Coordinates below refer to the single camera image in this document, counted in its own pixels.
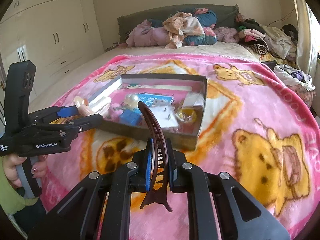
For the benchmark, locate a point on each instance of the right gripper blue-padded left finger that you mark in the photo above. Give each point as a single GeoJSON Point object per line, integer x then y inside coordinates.
{"type": "Point", "coordinates": [99, 204]}

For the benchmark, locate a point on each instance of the dark cardboard tray box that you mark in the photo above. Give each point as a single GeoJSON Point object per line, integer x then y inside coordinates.
{"type": "Point", "coordinates": [192, 108]}

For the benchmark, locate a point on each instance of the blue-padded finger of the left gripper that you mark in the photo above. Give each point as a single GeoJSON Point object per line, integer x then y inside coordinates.
{"type": "Point", "coordinates": [54, 113]}

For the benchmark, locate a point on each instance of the pink book in box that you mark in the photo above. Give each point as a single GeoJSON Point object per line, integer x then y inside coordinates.
{"type": "Point", "coordinates": [147, 94]}

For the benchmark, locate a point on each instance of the clothes pile by window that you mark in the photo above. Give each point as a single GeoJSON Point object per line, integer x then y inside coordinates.
{"type": "Point", "coordinates": [264, 39]}

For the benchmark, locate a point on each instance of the pink cartoon bear blanket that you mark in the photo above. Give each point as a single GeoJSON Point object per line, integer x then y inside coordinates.
{"type": "Point", "coordinates": [254, 128]}

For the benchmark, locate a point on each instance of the white curtain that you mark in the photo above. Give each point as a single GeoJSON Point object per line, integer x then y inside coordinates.
{"type": "Point", "coordinates": [308, 38]}

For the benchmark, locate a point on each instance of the white earring card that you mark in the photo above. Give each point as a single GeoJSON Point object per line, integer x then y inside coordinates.
{"type": "Point", "coordinates": [165, 116]}

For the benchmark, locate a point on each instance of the pile of bedding and clothes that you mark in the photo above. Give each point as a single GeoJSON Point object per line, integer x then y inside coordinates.
{"type": "Point", "coordinates": [193, 28]}

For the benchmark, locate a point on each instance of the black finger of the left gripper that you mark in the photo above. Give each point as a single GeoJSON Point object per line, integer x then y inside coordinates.
{"type": "Point", "coordinates": [78, 125]}

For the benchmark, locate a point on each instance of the blue small box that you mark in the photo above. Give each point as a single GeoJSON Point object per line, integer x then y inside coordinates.
{"type": "Point", "coordinates": [130, 117]}

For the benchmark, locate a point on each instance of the green left sleeve forearm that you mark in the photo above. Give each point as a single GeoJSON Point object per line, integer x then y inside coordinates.
{"type": "Point", "coordinates": [11, 201]}

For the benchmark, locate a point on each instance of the beige bed sheet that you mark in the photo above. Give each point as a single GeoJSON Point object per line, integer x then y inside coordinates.
{"type": "Point", "coordinates": [55, 91]}

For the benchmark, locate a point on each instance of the pearl hair accessory bag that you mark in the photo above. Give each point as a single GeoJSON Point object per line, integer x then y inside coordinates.
{"type": "Point", "coordinates": [131, 101]}

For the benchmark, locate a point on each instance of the brown banana hair clip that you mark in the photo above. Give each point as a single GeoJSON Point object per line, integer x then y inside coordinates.
{"type": "Point", "coordinates": [156, 173]}

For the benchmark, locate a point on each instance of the pink fluffy hair clip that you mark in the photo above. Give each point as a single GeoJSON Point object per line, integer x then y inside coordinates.
{"type": "Point", "coordinates": [114, 114]}

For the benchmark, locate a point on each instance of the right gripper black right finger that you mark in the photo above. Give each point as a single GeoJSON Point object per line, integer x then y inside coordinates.
{"type": "Point", "coordinates": [218, 206]}

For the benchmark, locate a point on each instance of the cream wardrobe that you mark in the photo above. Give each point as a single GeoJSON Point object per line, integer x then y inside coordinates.
{"type": "Point", "coordinates": [57, 36]}

